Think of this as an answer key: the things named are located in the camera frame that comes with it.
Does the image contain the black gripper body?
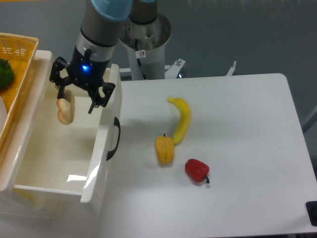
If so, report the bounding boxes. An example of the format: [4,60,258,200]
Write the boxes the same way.
[65,47,111,92]

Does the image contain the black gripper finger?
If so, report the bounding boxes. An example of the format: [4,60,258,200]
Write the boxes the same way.
[49,57,74,99]
[88,82,116,114]

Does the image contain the pale round bread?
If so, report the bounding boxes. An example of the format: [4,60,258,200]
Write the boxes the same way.
[56,89,75,125]

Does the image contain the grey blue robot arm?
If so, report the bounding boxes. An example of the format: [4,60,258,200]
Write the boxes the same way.
[50,0,157,124]

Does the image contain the yellow woven basket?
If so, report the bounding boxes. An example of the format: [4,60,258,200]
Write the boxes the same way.
[0,33,39,147]

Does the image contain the green bell pepper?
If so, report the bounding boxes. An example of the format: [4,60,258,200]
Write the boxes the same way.
[0,58,14,90]

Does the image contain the white open drawer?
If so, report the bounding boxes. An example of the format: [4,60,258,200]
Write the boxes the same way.
[13,64,122,205]

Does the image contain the yellow bell pepper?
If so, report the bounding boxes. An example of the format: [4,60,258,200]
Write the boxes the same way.
[155,134,174,166]

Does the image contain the yellow banana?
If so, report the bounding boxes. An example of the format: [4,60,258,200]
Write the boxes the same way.
[167,97,191,145]

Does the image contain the red bell pepper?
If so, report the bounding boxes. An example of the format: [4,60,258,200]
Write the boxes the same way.
[185,159,210,184]

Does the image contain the black corner object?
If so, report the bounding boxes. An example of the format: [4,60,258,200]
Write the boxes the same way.
[306,201,317,227]

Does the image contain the black drawer handle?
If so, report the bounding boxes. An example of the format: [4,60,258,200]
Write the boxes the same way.
[106,117,121,161]

